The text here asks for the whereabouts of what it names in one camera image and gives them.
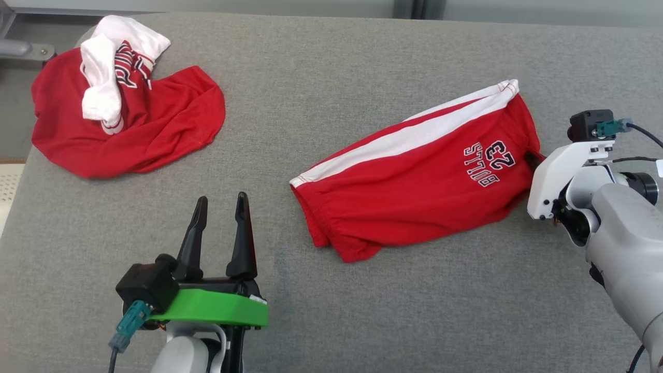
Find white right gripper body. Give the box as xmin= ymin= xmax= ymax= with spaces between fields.
xmin=527 ymin=140 xmax=617 ymax=221

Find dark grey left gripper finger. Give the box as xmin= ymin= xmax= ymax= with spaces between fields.
xmin=174 ymin=196 xmax=209 ymax=282
xmin=226 ymin=192 xmax=258 ymax=280

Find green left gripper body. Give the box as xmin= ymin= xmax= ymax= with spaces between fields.
xmin=150 ymin=277 xmax=269 ymax=329

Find red Bulls 23 shorts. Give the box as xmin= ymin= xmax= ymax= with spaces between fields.
xmin=289 ymin=79 xmax=544 ymax=263

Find red jersey with white sleeves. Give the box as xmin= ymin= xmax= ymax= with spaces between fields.
xmin=31 ymin=15 xmax=226 ymax=179

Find white perforated floor panel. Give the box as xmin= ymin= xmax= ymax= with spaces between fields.
xmin=0 ymin=165 xmax=25 ymax=236

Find right camera cable teal plug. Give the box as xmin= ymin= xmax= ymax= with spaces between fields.
xmin=597 ymin=118 xmax=663 ymax=149

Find camera cable teal plug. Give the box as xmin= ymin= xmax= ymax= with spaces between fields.
xmin=597 ymin=118 xmax=663 ymax=149
xmin=107 ymin=300 xmax=154 ymax=373

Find left camera cable teal plug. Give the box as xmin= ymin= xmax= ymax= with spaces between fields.
xmin=107 ymin=300 xmax=154 ymax=373

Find grey partition frame post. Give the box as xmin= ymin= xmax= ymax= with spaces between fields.
xmin=419 ymin=0 xmax=446 ymax=20
xmin=394 ymin=0 xmax=419 ymax=20

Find grey metal bracket bar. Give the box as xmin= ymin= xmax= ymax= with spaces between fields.
xmin=0 ymin=38 xmax=55 ymax=63

